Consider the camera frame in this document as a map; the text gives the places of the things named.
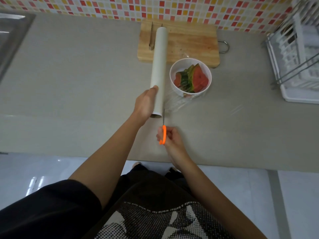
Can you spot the black trousers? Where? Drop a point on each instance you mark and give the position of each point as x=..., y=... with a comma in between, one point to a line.
x=147, y=179

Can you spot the watermelon slice with green rind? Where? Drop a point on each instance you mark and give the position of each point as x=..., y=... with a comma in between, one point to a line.
x=187, y=79

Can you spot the person's right hand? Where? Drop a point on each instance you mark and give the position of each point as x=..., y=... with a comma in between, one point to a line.
x=174, y=146

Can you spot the stainless steel sink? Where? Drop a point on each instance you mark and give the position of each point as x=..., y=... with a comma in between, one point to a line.
x=11, y=39

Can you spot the small watermelon slice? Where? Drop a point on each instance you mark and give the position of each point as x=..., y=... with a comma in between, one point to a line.
x=177, y=79

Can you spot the white bowl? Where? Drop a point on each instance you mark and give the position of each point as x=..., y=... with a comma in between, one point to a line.
x=205, y=72

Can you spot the black printed t-shirt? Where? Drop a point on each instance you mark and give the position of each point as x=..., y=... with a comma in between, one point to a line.
x=57, y=211

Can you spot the person's left forearm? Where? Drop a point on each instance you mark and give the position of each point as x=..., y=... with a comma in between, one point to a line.
x=112, y=159

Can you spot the white dish rack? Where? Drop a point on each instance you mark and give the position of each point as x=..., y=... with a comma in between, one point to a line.
x=299, y=62

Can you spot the person's left thumb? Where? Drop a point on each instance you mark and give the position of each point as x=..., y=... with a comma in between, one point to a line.
x=152, y=90

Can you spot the white cling film roll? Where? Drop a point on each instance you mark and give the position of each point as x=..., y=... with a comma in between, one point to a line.
x=159, y=67

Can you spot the person's right fingers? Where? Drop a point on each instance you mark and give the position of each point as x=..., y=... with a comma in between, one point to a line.
x=170, y=131

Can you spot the large watermelon slice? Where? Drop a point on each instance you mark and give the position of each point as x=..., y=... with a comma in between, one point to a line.
x=200, y=78

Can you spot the transparent cling film sheet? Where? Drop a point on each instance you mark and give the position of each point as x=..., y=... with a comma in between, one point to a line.
x=179, y=103

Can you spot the person's right forearm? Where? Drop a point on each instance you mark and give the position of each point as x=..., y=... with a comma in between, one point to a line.
x=211, y=199

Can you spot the person's right foot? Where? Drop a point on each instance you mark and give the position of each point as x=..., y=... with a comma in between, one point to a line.
x=173, y=169

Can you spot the wooden cutting board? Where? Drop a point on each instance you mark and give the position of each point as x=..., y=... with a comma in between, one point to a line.
x=189, y=44

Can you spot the person's left foot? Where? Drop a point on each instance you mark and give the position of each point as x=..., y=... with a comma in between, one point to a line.
x=137, y=164

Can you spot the person's left hand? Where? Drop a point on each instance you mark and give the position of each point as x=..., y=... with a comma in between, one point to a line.
x=144, y=104

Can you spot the person's foot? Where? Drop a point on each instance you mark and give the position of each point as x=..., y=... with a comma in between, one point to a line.
x=173, y=169
x=137, y=164

